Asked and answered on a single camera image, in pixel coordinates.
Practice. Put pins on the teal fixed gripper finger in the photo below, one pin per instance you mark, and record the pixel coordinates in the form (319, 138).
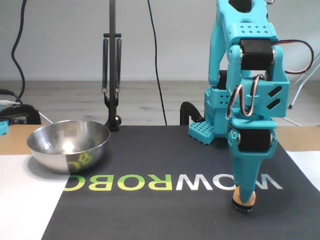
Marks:
(246, 177)

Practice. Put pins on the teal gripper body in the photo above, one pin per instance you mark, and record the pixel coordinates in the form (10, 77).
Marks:
(254, 140)

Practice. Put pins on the orange ball with black base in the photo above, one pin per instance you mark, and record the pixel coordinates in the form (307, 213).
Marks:
(240, 208)

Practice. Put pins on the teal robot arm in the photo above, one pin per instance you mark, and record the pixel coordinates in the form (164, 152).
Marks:
(215, 117)

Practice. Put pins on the metal bowl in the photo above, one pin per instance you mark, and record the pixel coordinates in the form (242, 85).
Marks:
(50, 160)

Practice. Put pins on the white paper sheet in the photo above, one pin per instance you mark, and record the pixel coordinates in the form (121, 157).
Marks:
(20, 200)
(307, 165)

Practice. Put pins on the white folding stand legs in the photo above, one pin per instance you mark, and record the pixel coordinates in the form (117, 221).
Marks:
(300, 87)

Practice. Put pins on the black mat with WOWROBO print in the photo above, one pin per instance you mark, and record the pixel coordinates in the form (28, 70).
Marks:
(150, 212)

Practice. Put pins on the black coil spring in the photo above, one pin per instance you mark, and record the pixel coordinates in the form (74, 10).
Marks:
(105, 65)
(118, 65)

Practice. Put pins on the black stand pole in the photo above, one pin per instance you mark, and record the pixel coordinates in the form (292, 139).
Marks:
(112, 50)

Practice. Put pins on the large black table clamp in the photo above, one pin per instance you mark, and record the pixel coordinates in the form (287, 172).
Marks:
(32, 112)

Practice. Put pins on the teal printed robot part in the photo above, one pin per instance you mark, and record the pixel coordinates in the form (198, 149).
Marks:
(3, 127)

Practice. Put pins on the white plug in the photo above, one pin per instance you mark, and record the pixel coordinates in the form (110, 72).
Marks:
(7, 101)

